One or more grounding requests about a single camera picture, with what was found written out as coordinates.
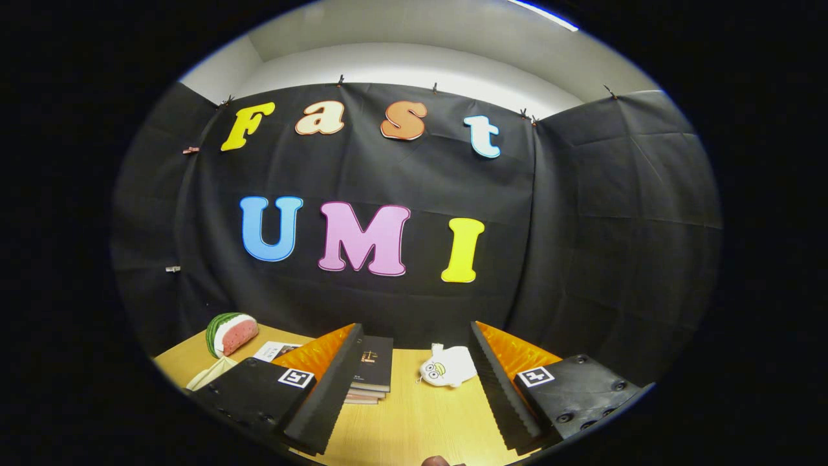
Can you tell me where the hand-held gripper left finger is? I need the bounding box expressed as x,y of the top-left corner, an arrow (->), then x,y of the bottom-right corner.
190,322 -> 366,457

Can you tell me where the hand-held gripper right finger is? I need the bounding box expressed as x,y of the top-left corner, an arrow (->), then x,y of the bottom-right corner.
469,320 -> 656,453

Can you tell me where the beige fabric storage box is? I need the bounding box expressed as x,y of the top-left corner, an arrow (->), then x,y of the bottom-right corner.
186,356 -> 239,392

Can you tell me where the white plush toy with eyes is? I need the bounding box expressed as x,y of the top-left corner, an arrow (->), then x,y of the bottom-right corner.
417,343 -> 478,388

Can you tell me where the dark cover book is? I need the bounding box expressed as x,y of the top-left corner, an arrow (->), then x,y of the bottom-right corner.
353,335 -> 394,393

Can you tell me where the white portrait cover book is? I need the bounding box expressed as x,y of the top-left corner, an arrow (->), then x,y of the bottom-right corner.
252,340 -> 301,363

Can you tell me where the watermelon slice plush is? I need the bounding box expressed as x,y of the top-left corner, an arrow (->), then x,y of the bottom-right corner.
206,313 -> 259,359

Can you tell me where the black backdrop cloth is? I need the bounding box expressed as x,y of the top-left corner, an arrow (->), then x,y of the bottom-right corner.
110,81 -> 723,386

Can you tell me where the row of small cloth clips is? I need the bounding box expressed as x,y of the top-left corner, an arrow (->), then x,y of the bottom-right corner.
165,74 -> 618,272

